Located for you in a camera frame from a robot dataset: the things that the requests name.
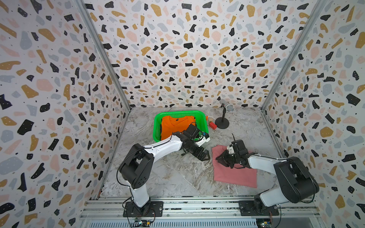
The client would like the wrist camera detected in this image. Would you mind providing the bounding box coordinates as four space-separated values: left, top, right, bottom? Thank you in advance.
227 140 248 155
194 132 210 146

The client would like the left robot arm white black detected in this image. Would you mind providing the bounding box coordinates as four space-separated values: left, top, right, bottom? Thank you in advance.
117 125 210 209

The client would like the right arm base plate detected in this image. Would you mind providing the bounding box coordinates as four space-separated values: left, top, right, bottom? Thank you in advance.
238 200 279 217

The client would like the green plastic basket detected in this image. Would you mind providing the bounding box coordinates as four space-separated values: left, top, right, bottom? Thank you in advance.
153 110 209 142

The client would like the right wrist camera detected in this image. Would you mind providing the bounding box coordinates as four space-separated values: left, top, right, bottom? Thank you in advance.
227 140 248 155

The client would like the red toy block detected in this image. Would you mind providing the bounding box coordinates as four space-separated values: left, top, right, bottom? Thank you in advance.
209 122 217 130

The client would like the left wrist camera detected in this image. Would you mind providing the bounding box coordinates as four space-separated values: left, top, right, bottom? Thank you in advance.
194 132 210 146

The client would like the pink t-shirt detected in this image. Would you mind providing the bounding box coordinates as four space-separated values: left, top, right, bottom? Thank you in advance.
212 145 257 188

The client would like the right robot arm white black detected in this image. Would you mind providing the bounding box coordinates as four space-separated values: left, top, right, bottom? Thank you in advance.
216 149 319 210

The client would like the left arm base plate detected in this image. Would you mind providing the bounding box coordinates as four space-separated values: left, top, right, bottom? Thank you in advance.
123 201 163 218

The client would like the orange t-shirt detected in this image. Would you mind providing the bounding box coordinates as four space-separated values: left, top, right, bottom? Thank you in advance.
160 116 196 140

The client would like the aluminium mounting rail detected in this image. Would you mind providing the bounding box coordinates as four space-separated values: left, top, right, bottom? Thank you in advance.
80 196 325 228

